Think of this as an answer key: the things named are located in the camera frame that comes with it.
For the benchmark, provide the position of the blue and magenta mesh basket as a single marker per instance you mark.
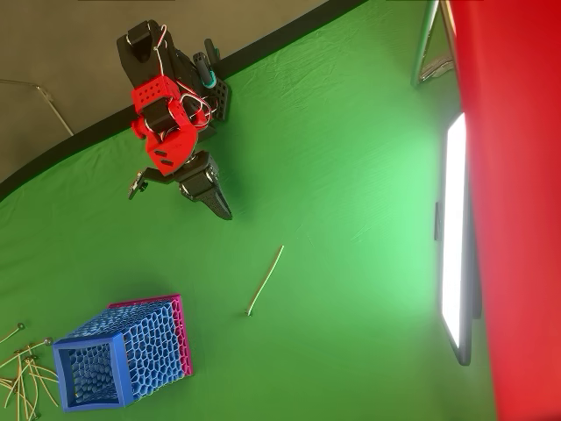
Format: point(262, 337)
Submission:
point(149, 342)

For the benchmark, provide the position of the clear plastic clip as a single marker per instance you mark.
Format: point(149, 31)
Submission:
point(436, 66)

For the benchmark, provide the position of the flat LED light panel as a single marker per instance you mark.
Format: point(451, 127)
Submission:
point(453, 219)

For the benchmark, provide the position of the spare candle wick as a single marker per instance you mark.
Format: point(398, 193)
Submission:
point(19, 386)
point(47, 340)
point(44, 388)
point(46, 376)
point(19, 326)

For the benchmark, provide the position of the chrome tube stand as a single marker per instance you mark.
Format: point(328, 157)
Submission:
point(421, 44)

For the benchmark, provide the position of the red blurred foreground object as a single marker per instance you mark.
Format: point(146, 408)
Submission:
point(517, 175)

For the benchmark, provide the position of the candle wick with metal base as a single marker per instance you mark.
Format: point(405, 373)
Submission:
point(266, 280)

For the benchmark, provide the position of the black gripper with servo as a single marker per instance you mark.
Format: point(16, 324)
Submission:
point(200, 183)

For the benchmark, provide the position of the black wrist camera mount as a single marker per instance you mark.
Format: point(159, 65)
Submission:
point(158, 176)

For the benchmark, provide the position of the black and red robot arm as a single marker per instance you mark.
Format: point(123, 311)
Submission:
point(153, 92)

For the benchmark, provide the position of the green cloth with black edge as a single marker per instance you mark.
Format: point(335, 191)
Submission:
point(307, 219)

